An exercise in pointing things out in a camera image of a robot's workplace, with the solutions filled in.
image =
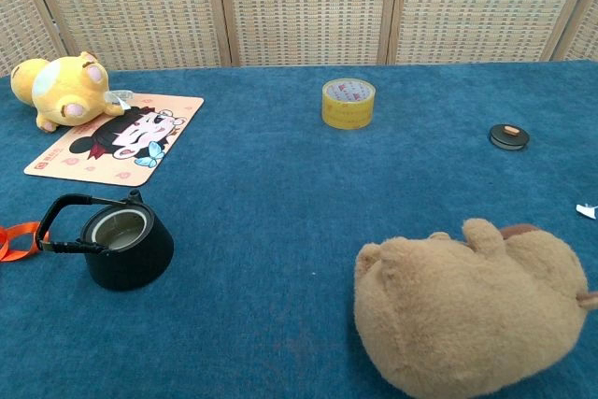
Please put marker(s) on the small black round lid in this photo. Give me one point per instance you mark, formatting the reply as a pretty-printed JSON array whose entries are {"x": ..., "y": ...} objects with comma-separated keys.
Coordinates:
[{"x": 507, "y": 141}]

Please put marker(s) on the brown capybara plush toy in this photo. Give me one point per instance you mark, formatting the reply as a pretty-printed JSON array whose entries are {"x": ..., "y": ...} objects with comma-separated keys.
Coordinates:
[{"x": 467, "y": 305}]

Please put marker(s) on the blue felt table cover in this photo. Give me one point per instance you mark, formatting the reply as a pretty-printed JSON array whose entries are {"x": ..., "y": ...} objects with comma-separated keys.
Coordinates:
[{"x": 261, "y": 212}]

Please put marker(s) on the yellow packing tape roll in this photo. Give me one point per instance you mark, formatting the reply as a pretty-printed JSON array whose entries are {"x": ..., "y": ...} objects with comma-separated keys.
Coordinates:
[{"x": 348, "y": 116}]

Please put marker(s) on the yellow plush toy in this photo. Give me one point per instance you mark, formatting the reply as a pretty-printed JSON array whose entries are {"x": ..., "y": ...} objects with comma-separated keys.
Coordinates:
[{"x": 65, "y": 86}]

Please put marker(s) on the black cast iron teapot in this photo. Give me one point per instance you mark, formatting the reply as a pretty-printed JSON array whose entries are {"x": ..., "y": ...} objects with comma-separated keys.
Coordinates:
[{"x": 131, "y": 268}]

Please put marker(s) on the cartoon girl mouse pad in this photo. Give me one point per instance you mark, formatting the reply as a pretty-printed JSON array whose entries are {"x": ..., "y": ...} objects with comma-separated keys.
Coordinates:
[{"x": 135, "y": 163}]

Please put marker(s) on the woven wooden folding screen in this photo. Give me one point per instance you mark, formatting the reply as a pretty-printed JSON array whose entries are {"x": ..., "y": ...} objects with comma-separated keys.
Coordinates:
[{"x": 303, "y": 6}]

